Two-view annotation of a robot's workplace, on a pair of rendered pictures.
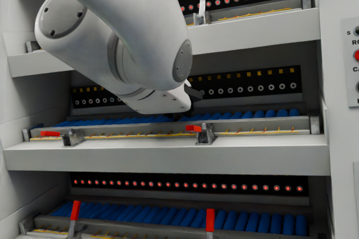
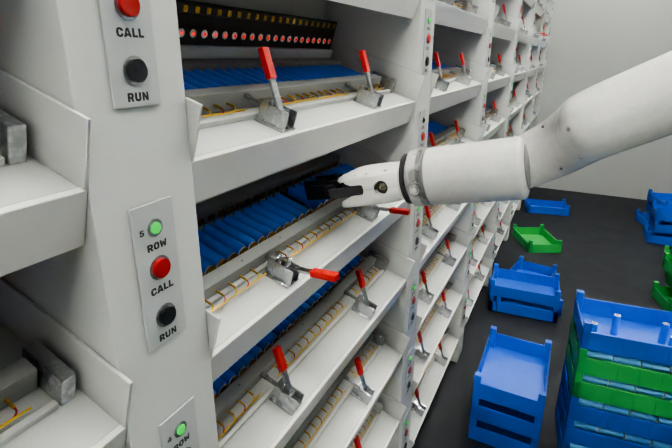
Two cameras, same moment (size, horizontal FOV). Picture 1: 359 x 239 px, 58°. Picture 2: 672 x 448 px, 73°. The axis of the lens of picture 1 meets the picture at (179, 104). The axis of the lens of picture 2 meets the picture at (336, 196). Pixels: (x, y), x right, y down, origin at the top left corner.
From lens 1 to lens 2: 92 cm
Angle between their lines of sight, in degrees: 86
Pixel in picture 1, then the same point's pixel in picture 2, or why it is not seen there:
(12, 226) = not seen: outside the picture
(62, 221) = (235, 396)
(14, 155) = (228, 351)
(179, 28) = not seen: hidden behind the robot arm
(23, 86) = not seen: hidden behind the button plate
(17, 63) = (209, 174)
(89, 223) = (265, 367)
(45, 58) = (260, 156)
